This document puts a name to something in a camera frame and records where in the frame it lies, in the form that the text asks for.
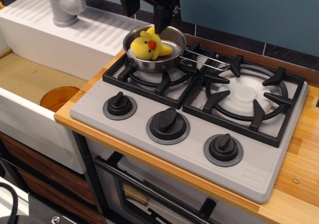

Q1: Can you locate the black burner grate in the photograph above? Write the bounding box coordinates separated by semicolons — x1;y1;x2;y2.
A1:
102;42;217;110
182;54;309;148

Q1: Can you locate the yellow stuffed duck toy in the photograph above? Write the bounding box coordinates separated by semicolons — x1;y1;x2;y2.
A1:
130;26;173;61

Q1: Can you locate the black right stove knob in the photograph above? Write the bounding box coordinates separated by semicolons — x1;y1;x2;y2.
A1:
203;133;244;167

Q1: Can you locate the stainless steel pan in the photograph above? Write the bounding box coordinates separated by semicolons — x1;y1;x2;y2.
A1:
123;25;230;73

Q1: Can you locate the black stove knob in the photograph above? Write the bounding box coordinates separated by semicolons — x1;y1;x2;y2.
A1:
146;108;190;145
103;92;137;120
203;133;244;167

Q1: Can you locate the black left stove knob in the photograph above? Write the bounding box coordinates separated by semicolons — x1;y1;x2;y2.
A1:
103;92;137;120

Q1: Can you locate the grey toy stove top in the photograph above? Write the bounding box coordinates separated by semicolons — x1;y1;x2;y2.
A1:
69;43;310;204

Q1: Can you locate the grey toy faucet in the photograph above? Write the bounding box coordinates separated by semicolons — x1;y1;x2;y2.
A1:
49;0;86;27

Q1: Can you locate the white toy sink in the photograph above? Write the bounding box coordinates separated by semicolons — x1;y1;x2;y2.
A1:
0;0;145;174

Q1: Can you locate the black braided cable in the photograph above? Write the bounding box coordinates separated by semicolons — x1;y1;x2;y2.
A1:
0;183;18;224

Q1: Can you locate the oven door with handle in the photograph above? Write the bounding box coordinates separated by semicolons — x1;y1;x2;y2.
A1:
94;152;216;224

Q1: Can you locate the wooden drawer front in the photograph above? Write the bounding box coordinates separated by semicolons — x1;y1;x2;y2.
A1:
0;133;105;224

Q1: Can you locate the black left burner grate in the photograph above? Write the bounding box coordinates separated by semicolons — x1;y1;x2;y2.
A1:
102;42;217;110

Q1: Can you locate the white right burner cap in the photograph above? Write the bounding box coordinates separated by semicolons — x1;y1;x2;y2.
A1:
218;76;273;116

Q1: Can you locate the black middle stove knob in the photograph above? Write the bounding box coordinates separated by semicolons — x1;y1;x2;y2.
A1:
146;108;190;145

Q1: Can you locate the black right burner grate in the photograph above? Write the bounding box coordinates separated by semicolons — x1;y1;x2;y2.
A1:
182;54;309;148

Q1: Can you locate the orange plastic drain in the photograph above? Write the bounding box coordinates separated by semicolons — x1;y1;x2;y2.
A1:
40;86;79;112

